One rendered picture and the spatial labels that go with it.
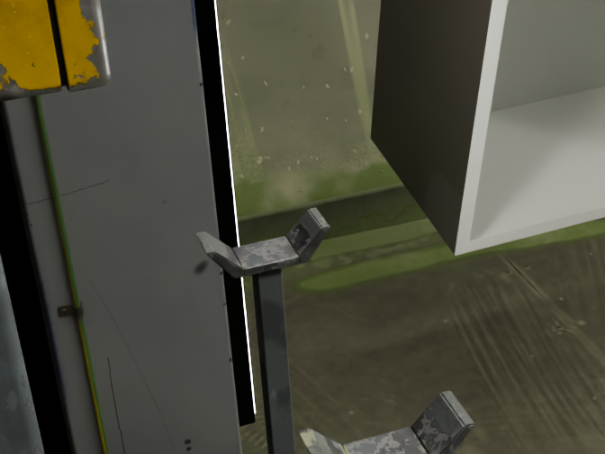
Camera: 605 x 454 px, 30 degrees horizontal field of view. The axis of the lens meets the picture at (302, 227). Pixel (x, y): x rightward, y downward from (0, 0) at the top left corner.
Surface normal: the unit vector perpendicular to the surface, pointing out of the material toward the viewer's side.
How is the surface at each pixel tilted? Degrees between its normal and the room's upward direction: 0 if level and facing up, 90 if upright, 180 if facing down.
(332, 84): 57
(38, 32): 90
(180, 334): 90
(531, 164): 12
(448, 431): 45
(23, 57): 90
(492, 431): 0
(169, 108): 90
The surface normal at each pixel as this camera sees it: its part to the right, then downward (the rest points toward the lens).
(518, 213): 0.02, -0.76
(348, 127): 0.24, -0.08
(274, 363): 0.32, 0.46
